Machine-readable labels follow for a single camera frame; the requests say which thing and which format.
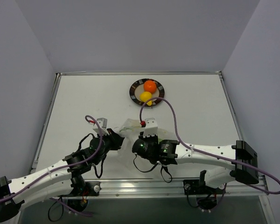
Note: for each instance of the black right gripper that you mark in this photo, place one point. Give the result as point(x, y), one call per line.
point(142, 136)

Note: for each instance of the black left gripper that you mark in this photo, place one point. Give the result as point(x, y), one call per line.
point(116, 139)

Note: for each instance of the clear printed plastic bag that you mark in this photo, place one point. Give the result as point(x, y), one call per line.
point(130, 130)

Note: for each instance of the yellow fake lemon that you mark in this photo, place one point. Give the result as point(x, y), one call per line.
point(145, 96)

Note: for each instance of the orange fake persimmon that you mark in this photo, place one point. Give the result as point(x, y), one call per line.
point(150, 86)

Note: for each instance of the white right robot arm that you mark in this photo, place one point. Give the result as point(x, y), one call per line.
point(236, 162)

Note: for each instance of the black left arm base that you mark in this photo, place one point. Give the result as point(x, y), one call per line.
point(76, 201)

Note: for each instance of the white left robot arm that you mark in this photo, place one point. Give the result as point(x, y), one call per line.
point(60, 179)

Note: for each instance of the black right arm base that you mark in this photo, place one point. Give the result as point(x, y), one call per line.
point(207, 198)

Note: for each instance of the brown rimmed ceramic plate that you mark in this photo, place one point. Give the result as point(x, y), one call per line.
point(137, 88)

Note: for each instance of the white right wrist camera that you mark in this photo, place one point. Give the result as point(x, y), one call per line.
point(150, 128)

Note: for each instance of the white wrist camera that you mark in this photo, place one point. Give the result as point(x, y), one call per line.
point(150, 128)
point(101, 128)

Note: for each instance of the aluminium front rail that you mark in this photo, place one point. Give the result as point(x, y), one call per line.
point(149, 188)

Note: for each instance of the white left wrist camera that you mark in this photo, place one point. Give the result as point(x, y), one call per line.
point(101, 128)

